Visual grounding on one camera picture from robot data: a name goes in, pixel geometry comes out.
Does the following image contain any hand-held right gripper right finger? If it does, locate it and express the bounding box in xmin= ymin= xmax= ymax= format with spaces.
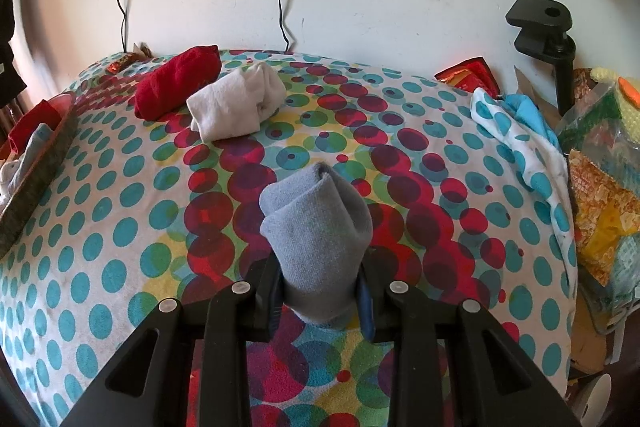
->
xmin=356 ymin=252 xmax=581 ymax=427

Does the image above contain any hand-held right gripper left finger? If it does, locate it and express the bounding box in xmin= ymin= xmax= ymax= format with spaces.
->
xmin=60 ymin=257 xmax=284 ymax=427

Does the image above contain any light blue grey sock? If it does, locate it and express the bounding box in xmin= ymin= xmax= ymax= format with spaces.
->
xmin=258 ymin=161 xmax=374 ymax=326

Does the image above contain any white sock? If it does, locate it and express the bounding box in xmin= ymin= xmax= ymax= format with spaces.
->
xmin=187 ymin=61 xmax=289 ymax=142
xmin=0 ymin=158 xmax=24 ymax=204

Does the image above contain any red towel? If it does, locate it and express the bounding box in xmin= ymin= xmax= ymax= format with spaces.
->
xmin=133 ymin=45 xmax=222 ymax=120

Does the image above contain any red lined oval basket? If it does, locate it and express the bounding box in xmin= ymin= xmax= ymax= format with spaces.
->
xmin=0 ymin=92 xmax=82 ymax=259

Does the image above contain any polka dot blanket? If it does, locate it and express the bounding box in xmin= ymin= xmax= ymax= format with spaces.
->
xmin=0 ymin=49 xmax=579 ymax=427

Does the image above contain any white teal dotted cloth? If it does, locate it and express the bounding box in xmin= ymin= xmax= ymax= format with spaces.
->
xmin=469 ymin=87 xmax=582 ymax=294

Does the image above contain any white round object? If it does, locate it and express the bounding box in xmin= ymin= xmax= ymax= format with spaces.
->
xmin=579 ymin=371 xmax=614 ymax=424

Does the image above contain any blue cloth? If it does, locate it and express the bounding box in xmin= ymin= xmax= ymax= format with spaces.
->
xmin=501 ymin=93 xmax=562 ymax=148

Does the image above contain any red snack packet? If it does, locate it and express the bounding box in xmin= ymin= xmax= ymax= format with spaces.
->
xmin=433 ymin=57 xmax=502 ymax=98

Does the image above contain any clear bag of snacks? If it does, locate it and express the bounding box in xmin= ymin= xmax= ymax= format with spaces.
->
xmin=557 ymin=107 xmax=640 ymax=289

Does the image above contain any brown cardboard piece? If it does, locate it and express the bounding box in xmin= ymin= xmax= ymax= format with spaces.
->
xmin=514 ymin=65 xmax=562 ymax=118

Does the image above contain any pale blue sock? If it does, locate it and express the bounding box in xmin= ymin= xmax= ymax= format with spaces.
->
xmin=10 ymin=122 xmax=57 ymax=178

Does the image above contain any red candy bar wrapper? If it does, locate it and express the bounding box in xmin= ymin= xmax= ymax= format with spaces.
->
xmin=106 ymin=52 xmax=139 ymax=76

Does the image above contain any crumpled white sock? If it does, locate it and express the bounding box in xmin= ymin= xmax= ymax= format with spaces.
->
xmin=0 ymin=158 xmax=24 ymax=204

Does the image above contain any yellow knitted toy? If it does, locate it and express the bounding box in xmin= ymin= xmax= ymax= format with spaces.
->
xmin=589 ymin=67 xmax=640 ymax=128

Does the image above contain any black desk clamp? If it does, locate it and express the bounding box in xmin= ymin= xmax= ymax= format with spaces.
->
xmin=504 ymin=0 xmax=577 ymax=116

